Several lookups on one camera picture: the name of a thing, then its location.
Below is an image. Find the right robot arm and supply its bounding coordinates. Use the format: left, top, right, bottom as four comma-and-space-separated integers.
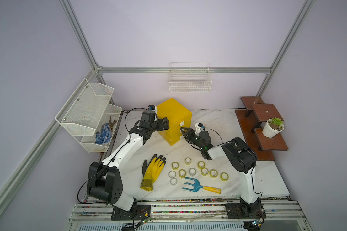
180, 127, 261, 213

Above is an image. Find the yellow drawer cabinet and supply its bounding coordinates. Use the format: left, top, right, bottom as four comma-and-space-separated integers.
157, 98, 192, 142

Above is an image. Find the white potted succulent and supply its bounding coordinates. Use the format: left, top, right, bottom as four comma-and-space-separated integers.
262, 117, 284, 138

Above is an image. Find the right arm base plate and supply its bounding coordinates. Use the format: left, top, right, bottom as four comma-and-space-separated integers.
225, 203, 266, 219

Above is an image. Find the clear tape roll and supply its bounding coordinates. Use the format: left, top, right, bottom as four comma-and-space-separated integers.
189, 168, 197, 177
169, 170, 176, 179
170, 178, 177, 186

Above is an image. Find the yellow top drawer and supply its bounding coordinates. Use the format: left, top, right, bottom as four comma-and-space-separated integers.
173, 116, 191, 131

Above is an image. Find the white mesh two-tier rack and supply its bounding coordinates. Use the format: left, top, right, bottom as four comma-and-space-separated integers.
55, 79, 122, 153

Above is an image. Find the blue item in rack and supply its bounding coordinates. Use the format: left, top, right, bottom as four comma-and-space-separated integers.
95, 123, 112, 144

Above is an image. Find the brown wooden step shelf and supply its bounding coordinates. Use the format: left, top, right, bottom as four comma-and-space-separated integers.
235, 96, 289, 161

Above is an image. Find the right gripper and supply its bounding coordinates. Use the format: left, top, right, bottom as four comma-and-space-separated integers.
180, 127, 204, 150

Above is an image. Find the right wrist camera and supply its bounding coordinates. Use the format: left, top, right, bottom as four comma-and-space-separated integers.
195, 123, 205, 135

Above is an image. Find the yellow black work glove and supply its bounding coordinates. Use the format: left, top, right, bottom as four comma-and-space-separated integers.
140, 154, 166, 192

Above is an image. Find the white wire wall basket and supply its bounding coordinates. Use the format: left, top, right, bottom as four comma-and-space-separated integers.
169, 62, 212, 93

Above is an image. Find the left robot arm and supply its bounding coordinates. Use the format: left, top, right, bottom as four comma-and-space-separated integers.
86, 110, 169, 213

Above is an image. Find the yellow bottom drawer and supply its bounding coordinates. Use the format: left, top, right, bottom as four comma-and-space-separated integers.
168, 132, 184, 146

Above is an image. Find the blue garden fork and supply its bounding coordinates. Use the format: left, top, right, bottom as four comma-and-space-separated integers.
183, 177, 221, 194

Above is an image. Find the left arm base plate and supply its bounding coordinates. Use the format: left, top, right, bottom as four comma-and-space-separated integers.
111, 204, 151, 221

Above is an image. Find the aluminium frame rail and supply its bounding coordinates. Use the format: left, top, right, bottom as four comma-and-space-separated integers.
97, 66, 272, 74

